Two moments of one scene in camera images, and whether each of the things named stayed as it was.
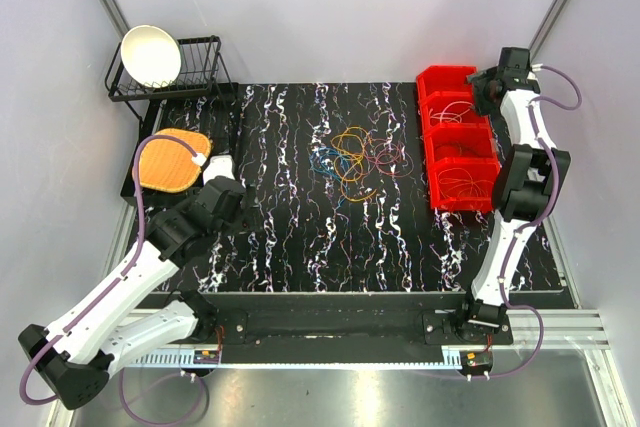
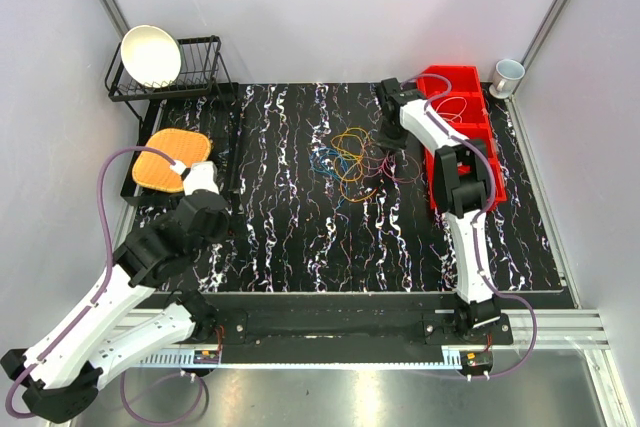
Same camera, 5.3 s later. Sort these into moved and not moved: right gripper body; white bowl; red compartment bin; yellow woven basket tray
Moved: right gripper body
Not moved: red compartment bin; yellow woven basket tray; white bowl
